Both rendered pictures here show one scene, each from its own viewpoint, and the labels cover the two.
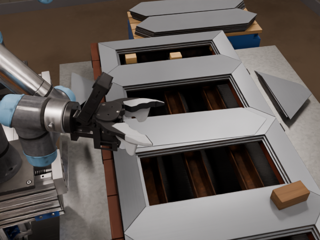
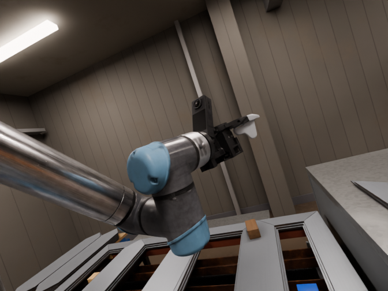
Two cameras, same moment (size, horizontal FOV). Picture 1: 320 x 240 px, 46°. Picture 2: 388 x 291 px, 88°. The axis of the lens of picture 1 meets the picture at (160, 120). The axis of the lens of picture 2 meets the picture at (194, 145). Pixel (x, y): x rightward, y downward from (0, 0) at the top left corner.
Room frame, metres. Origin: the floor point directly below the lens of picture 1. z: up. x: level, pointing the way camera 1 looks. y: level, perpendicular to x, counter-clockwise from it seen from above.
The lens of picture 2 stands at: (0.40, 0.56, 1.46)
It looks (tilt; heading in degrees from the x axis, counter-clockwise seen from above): 2 degrees down; 300
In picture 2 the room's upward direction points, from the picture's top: 18 degrees counter-clockwise
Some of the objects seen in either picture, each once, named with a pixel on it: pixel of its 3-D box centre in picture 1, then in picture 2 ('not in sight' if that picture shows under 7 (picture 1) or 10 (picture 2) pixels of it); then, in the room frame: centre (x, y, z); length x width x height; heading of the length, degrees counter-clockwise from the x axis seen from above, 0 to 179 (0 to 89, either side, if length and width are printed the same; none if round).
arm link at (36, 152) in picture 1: (41, 138); (176, 216); (0.64, 0.29, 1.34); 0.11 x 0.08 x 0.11; 170
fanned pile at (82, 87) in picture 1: (83, 89); not in sight; (1.63, 0.42, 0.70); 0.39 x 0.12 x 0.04; 11
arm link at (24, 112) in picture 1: (27, 113); (164, 164); (0.63, 0.30, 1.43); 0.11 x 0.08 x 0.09; 80
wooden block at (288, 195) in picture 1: (289, 195); (252, 228); (0.81, -0.47, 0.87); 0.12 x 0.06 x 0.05; 111
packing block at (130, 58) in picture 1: (130, 58); not in sight; (1.79, 0.16, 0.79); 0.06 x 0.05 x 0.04; 101
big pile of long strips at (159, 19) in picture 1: (192, 16); (75, 259); (2.23, -0.21, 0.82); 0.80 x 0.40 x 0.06; 101
